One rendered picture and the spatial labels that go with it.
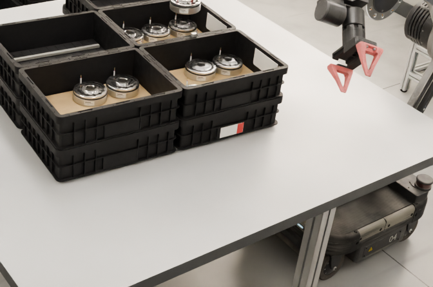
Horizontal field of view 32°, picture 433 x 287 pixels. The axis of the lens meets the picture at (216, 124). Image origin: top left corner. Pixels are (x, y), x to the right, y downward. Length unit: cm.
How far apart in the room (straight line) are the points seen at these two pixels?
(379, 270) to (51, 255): 159
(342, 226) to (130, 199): 105
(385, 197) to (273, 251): 50
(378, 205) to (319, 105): 57
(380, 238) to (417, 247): 31
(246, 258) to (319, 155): 76
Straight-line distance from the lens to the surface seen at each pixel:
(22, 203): 217
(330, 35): 504
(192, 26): 283
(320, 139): 257
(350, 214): 304
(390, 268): 323
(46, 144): 227
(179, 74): 255
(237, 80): 236
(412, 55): 443
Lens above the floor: 205
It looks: 32 degrees down
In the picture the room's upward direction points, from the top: 8 degrees clockwise
